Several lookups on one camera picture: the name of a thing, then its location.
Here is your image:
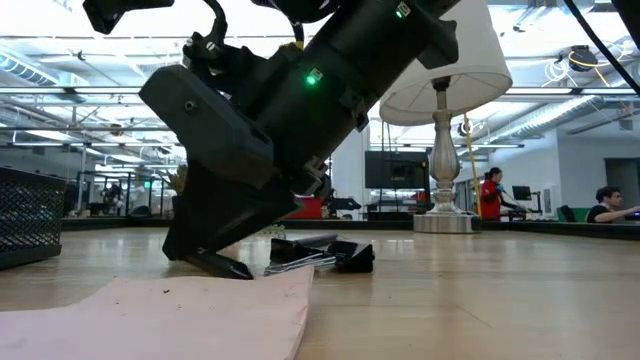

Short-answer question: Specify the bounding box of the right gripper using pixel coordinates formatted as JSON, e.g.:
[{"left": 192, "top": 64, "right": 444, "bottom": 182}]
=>
[{"left": 138, "top": 32, "right": 302, "bottom": 262}]

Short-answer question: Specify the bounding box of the white shade silver table lamp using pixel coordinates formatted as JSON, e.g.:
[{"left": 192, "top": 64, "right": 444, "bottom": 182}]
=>
[{"left": 378, "top": 0, "right": 514, "bottom": 235}]

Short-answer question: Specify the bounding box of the succulent in black pot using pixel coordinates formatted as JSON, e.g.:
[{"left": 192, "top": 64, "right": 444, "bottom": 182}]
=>
[{"left": 167, "top": 163, "right": 287, "bottom": 238}]

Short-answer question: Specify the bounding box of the black pen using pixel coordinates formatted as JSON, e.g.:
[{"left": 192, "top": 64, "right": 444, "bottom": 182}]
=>
[{"left": 180, "top": 248, "right": 255, "bottom": 281}]

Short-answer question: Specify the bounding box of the black ceiling cord reel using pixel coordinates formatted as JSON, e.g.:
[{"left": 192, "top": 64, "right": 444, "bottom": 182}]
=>
[{"left": 569, "top": 44, "right": 599, "bottom": 73}]

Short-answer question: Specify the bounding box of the black cable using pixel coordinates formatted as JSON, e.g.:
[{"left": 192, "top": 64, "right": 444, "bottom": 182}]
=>
[{"left": 563, "top": 0, "right": 640, "bottom": 96}]

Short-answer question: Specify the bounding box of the pink sticky note pad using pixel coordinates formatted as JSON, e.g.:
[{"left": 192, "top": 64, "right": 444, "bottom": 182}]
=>
[{"left": 0, "top": 264, "right": 315, "bottom": 360}]

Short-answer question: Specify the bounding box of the black television screen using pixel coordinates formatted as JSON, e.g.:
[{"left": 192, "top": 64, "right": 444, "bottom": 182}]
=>
[{"left": 364, "top": 150, "right": 430, "bottom": 190}]

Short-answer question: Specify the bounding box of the red cabinet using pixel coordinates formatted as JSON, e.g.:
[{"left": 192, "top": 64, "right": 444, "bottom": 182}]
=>
[{"left": 284, "top": 196, "right": 324, "bottom": 220}]

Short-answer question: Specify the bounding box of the yellow cord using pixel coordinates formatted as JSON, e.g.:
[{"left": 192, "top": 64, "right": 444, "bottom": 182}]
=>
[{"left": 462, "top": 113, "right": 484, "bottom": 217}]

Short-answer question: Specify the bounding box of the black mesh desk organizer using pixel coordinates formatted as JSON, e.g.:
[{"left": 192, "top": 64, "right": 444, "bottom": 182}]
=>
[{"left": 0, "top": 166, "right": 66, "bottom": 271}]

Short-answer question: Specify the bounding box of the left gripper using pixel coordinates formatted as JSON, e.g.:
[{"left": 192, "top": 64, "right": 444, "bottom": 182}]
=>
[{"left": 82, "top": 0, "right": 176, "bottom": 36}]

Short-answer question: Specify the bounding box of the person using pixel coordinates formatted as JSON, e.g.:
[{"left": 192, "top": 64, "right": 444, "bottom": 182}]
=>
[
  {"left": 585, "top": 186, "right": 640, "bottom": 225},
  {"left": 479, "top": 167, "right": 531, "bottom": 222}
]

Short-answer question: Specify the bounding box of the large black binder clip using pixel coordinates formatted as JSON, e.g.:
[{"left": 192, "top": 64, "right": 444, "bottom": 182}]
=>
[
  {"left": 263, "top": 237, "right": 337, "bottom": 277},
  {"left": 327, "top": 240, "right": 376, "bottom": 275}
]

